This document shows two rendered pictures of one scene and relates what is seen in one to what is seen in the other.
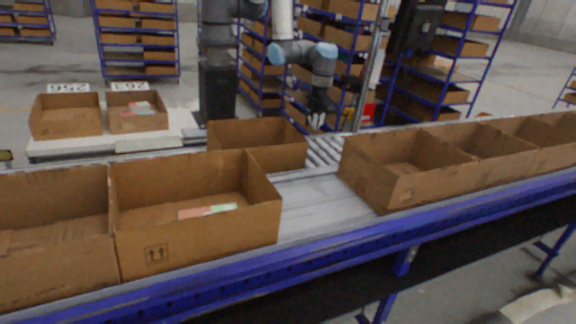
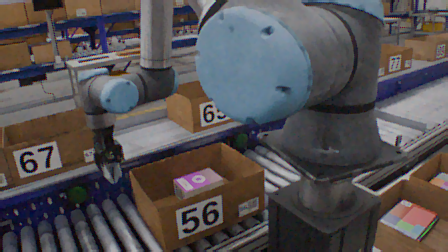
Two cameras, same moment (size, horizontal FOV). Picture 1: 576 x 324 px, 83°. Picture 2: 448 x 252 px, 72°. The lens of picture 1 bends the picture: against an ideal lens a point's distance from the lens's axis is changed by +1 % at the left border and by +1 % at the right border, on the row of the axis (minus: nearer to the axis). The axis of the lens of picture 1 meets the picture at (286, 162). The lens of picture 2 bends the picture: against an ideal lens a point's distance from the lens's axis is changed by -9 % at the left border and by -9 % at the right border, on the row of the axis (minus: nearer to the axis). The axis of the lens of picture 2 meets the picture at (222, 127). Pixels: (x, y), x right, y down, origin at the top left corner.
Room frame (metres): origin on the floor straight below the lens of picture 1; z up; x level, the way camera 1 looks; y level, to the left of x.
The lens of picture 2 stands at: (2.38, 0.23, 1.48)
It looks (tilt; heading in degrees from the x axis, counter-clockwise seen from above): 22 degrees down; 178
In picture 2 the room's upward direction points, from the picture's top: 4 degrees counter-clockwise
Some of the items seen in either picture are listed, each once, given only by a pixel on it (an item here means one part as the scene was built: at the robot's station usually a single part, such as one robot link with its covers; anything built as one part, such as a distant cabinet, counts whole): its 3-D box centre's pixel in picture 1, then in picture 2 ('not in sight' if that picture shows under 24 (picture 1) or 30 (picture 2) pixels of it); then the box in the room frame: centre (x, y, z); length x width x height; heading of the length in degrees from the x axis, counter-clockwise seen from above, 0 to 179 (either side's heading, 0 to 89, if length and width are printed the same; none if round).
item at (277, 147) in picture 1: (256, 148); (197, 190); (1.34, 0.15, 0.83); 0.39 x 0.29 x 0.17; 118
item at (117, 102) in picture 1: (136, 110); (434, 231); (1.67, 0.87, 0.80); 0.38 x 0.28 x 0.10; 31
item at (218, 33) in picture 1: (217, 30); (332, 119); (1.81, 0.45, 1.25); 0.19 x 0.19 x 0.10
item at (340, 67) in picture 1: (348, 64); not in sight; (2.65, -0.39, 0.99); 0.40 x 0.30 x 0.10; 26
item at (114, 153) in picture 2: (318, 97); (107, 143); (1.43, -0.10, 1.08); 0.09 x 0.08 x 0.12; 31
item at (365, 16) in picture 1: (361, 9); not in sight; (2.65, -0.39, 1.39); 0.40 x 0.30 x 0.10; 29
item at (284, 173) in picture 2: not in sight; (279, 172); (1.08, 0.51, 0.72); 0.52 x 0.05 x 0.05; 30
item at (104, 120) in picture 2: (321, 80); (102, 117); (1.43, -0.10, 1.17); 0.10 x 0.09 x 0.05; 121
